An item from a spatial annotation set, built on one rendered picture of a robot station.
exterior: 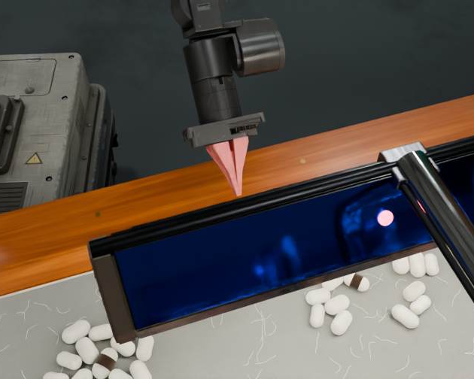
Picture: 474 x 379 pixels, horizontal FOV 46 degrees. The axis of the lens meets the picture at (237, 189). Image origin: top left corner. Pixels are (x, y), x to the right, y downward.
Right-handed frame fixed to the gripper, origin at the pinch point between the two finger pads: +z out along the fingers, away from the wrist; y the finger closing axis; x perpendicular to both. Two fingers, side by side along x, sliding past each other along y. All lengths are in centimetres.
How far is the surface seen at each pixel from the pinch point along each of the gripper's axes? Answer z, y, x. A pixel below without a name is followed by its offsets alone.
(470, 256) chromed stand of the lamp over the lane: 4.4, 5.4, -41.9
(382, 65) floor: -25, 90, 127
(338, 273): 5.4, -0.3, -33.9
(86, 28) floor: -67, -15, 164
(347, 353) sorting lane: 22.6, 7.7, -7.7
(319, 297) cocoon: 15.8, 6.6, -4.3
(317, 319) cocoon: 18.0, 5.2, -6.1
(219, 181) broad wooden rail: -1.1, -0.7, 8.9
